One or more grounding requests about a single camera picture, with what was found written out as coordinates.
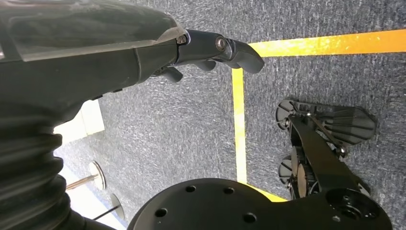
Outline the chrome stanchion post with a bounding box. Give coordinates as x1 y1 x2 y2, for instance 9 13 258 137
66 161 107 191

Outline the dark stanchion post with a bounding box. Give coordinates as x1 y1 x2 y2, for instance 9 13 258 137
92 194 126 221

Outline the white desk leg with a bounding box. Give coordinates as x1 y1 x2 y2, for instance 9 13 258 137
53 100 105 145

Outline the yellow floor tape strip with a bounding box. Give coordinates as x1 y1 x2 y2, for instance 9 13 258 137
242 181 288 203
231 68 248 185
247 28 406 58

